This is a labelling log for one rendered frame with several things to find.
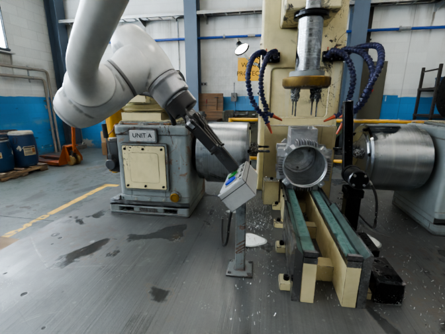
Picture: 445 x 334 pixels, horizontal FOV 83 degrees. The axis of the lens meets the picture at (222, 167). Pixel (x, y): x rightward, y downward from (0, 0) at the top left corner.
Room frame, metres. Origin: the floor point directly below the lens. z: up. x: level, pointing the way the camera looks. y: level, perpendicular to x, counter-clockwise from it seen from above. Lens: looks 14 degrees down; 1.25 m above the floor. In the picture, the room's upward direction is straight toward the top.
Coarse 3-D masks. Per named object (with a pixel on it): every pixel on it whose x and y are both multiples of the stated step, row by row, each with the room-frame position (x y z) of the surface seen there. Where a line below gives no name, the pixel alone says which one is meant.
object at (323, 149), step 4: (284, 140) 1.08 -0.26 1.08; (284, 148) 0.92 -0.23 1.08; (288, 148) 0.90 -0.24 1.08; (292, 148) 0.90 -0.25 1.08; (320, 148) 0.90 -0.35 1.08; (324, 148) 0.88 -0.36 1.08; (288, 152) 0.90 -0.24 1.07; (324, 152) 0.88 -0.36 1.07; (284, 180) 0.90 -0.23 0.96; (288, 184) 0.90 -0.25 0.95; (320, 184) 0.88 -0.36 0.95; (324, 184) 0.88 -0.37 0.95
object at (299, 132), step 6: (294, 126) 1.09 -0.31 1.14; (300, 126) 1.08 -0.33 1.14; (306, 126) 1.08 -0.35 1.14; (312, 126) 1.08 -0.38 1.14; (288, 132) 1.08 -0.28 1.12; (294, 132) 0.98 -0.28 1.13; (300, 132) 0.97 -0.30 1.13; (306, 132) 0.97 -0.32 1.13; (312, 132) 0.97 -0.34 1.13; (288, 138) 1.04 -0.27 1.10; (294, 138) 0.98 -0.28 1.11; (300, 138) 0.97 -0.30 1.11; (306, 138) 0.97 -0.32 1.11; (312, 138) 0.97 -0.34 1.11; (288, 144) 1.01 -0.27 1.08
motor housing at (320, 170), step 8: (296, 144) 0.90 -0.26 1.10; (304, 144) 0.89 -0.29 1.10; (312, 144) 0.89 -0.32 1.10; (320, 152) 0.92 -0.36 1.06; (280, 160) 0.91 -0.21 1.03; (320, 160) 0.99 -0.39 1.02; (328, 160) 0.88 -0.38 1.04; (280, 168) 0.91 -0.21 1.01; (312, 168) 1.05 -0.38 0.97; (320, 168) 0.96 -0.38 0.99; (328, 168) 0.90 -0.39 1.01; (288, 176) 0.95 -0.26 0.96; (296, 176) 1.02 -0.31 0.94; (304, 176) 1.01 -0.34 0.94; (312, 176) 0.97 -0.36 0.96; (320, 176) 0.91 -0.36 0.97; (296, 184) 0.91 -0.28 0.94; (304, 184) 0.91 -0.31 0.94; (312, 184) 0.89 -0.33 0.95
